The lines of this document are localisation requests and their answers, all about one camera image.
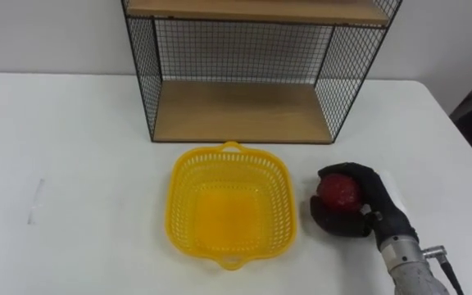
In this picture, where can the yellow plastic basket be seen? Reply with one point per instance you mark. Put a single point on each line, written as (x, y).
(230, 207)

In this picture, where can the white table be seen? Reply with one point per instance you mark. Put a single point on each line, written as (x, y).
(96, 184)

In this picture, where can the red soft toy fruit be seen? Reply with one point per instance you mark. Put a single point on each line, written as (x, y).
(339, 193)

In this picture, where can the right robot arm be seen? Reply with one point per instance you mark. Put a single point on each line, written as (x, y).
(408, 266)

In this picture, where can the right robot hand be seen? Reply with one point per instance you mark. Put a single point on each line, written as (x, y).
(383, 209)

